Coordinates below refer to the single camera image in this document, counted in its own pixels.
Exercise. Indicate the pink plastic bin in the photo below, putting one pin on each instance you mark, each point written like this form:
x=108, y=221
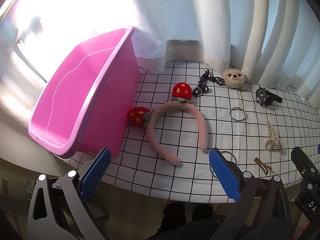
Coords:
x=84, y=106

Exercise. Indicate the large silver bangle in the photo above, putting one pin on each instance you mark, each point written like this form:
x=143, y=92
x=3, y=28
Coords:
x=233, y=159

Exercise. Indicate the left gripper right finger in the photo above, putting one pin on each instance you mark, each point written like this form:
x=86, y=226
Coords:
x=261, y=209

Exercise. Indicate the black wrist watch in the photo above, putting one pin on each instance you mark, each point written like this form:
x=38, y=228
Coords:
x=265, y=97

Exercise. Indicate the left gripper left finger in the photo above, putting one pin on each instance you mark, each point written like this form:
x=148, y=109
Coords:
x=58, y=209

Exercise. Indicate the white curtain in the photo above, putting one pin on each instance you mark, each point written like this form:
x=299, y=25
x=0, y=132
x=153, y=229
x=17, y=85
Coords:
x=270, y=41

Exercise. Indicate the white grid tablecloth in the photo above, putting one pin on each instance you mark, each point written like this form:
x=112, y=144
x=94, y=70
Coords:
x=235, y=123

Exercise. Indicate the pink strawberry plush headband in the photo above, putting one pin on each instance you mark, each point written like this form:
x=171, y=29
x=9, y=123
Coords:
x=180, y=101

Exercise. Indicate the beige sloth plush clip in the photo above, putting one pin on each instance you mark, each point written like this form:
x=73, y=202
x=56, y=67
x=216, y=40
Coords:
x=233, y=78

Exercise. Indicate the pearl hair clip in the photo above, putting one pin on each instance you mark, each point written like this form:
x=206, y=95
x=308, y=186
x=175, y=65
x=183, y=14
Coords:
x=274, y=141

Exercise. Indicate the brown hair clip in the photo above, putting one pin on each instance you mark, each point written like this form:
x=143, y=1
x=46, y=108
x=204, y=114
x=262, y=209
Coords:
x=265, y=168

